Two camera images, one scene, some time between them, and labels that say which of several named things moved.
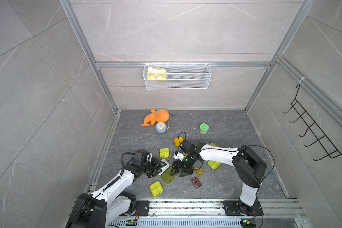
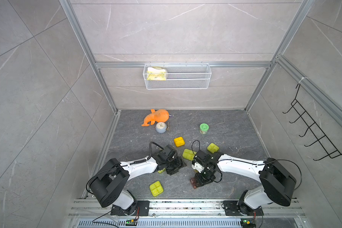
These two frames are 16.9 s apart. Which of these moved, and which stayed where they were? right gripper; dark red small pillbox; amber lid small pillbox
Moved: right gripper
Stayed: dark red small pillbox; amber lid small pillbox
